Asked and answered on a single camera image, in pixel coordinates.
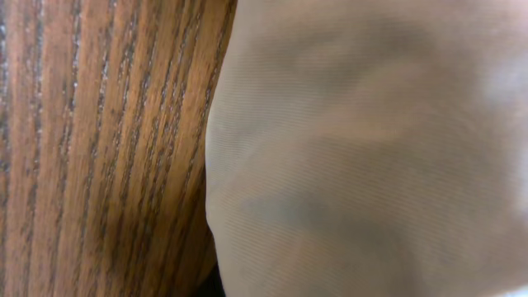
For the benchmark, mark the beige shorts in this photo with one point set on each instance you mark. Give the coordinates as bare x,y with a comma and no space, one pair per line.
371,148

